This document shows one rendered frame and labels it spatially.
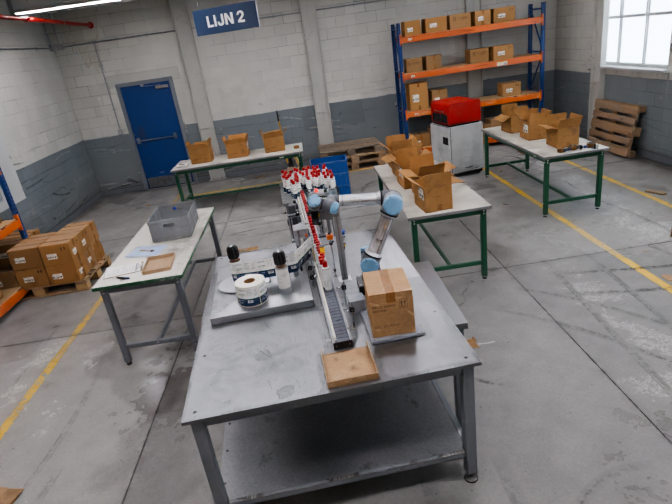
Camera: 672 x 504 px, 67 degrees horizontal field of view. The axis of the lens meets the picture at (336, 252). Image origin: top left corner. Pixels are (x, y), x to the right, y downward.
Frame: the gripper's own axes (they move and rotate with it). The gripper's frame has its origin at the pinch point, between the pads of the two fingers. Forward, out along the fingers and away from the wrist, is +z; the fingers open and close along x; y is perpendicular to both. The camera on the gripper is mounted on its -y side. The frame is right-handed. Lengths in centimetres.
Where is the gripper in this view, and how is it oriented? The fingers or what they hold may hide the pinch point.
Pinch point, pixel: (313, 215)
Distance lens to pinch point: 343.8
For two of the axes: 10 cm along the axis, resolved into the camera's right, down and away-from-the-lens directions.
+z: -0.6, 1.4, 9.9
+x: -9.8, 1.7, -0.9
